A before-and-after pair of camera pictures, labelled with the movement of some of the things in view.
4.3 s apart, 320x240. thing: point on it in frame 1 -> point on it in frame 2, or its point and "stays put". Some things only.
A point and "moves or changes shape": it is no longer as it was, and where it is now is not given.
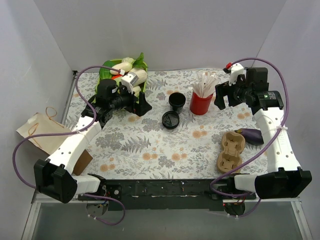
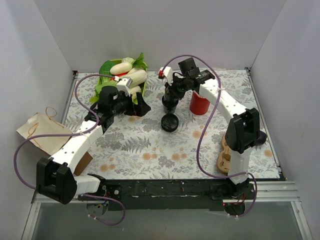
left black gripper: x=136 y=102 stays put
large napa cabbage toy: x=142 y=74 stays put
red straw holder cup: x=199 y=105 stays put
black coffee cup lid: x=170 y=120 moves or changes shape
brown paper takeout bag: x=38 y=123 stays put
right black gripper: x=230 y=93 -> x=170 y=100
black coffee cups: x=177 y=100 moves or changes shape
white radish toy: x=127 y=66 stays put
